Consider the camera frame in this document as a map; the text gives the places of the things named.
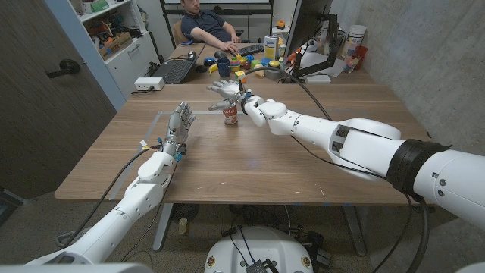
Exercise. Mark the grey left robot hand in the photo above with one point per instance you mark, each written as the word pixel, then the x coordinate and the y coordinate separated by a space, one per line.
pixel 177 125

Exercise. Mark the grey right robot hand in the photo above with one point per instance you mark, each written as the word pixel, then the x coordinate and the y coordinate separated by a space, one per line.
pixel 229 90

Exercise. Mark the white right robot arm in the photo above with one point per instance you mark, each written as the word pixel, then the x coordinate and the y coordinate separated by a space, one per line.
pixel 363 148

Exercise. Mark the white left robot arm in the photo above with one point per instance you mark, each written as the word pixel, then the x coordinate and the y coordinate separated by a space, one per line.
pixel 132 201

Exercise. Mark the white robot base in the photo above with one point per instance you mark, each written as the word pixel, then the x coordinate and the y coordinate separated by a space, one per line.
pixel 261 246

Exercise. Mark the red and white soup can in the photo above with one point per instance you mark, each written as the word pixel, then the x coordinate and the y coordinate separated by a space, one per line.
pixel 230 115

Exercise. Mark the colourful puzzle cube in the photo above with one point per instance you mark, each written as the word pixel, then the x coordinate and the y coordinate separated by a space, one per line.
pixel 243 78

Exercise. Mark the dark blue mug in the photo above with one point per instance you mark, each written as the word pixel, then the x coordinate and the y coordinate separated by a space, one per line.
pixel 224 68

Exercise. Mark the yellow toy banana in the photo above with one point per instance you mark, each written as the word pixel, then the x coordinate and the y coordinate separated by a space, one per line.
pixel 213 68

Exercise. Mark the colourful stacking cups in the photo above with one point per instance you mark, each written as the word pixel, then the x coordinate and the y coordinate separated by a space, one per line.
pixel 235 63

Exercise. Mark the yellow toy pear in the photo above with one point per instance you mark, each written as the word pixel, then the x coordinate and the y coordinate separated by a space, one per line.
pixel 260 73

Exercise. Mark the dark computer mouse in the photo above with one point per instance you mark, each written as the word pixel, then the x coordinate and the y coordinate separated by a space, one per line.
pixel 220 55

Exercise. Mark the black keyboard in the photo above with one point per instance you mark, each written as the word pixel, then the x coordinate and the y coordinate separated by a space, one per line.
pixel 251 49

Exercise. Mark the grey tape roll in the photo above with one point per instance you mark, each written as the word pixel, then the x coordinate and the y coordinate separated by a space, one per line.
pixel 273 74

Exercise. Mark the white power box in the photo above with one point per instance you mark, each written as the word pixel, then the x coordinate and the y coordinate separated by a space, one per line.
pixel 148 83

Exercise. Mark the black laptop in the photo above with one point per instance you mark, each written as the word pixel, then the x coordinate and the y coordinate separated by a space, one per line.
pixel 174 70

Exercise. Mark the white carton box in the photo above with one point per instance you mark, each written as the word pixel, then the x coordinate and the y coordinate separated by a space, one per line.
pixel 270 47

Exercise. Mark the person in dark polo shirt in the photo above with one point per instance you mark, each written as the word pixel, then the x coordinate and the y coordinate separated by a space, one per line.
pixel 206 24

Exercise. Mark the tan office chair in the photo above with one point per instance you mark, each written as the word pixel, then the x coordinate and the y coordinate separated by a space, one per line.
pixel 178 35

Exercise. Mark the white shelf cabinet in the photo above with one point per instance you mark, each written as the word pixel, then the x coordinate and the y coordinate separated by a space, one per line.
pixel 130 62

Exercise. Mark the small orange toy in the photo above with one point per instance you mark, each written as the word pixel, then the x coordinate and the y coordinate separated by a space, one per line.
pixel 280 25

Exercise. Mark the black floor fan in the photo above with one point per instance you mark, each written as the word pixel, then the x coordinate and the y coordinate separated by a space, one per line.
pixel 185 212

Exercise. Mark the flat white box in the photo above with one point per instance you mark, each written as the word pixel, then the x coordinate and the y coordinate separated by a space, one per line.
pixel 317 79

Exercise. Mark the white paper sheet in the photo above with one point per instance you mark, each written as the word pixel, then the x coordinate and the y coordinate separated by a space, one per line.
pixel 316 60

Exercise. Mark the cardboard box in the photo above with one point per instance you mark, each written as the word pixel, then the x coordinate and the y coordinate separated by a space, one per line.
pixel 115 45

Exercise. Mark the grey table leg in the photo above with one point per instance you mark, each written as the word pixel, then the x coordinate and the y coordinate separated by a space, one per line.
pixel 163 227
pixel 355 231

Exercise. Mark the black computer monitor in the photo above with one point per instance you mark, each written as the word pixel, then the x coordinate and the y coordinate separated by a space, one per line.
pixel 307 19

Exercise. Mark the clear glass cup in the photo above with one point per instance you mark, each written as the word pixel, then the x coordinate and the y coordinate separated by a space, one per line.
pixel 349 64

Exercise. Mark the white round canister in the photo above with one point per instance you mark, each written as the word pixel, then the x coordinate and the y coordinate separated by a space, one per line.
pixel 353 39

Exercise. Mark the dark wooden door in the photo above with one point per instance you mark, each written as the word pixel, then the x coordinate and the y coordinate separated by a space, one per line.
pixel 41 113

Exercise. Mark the red plastic cup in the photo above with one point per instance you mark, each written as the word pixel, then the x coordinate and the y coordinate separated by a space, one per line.
pixel 361 53

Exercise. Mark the small black box on base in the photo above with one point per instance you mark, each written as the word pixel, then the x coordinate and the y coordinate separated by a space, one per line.
pixel 259 267

